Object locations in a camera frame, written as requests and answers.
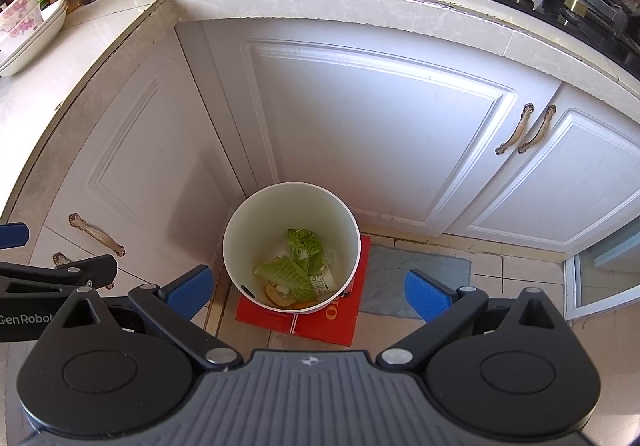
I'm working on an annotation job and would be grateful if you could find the white round bin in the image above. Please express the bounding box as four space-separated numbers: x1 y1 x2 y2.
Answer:
222 182 362 316

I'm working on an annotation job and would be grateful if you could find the glass sliding door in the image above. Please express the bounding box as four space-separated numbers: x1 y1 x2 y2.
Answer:
564 226 640 323

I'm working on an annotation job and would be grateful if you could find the red cardboard box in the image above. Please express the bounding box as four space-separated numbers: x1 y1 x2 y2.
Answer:
235 235 372 347

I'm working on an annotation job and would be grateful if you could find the grey floor mat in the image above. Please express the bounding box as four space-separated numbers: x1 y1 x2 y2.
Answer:
360 245 472 320

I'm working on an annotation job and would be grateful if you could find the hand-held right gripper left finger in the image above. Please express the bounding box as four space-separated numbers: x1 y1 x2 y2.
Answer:
50 265 240 374

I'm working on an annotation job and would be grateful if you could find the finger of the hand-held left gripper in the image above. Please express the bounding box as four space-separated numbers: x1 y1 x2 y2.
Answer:
0 222 30 250
0 254 119 301

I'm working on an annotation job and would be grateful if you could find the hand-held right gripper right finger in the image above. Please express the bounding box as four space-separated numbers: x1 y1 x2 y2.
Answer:
376 269 575 373

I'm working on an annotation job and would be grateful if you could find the white deep plate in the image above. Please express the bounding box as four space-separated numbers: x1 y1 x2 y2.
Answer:
0 0 68 58
0 13 68 68
0 26 66 78

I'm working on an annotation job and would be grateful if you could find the round orange peel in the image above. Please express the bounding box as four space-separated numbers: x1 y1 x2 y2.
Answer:
264 282 301 310

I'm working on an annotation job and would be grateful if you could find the light green cabbage leaf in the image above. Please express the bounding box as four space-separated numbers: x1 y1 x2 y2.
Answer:
253 256 318 302

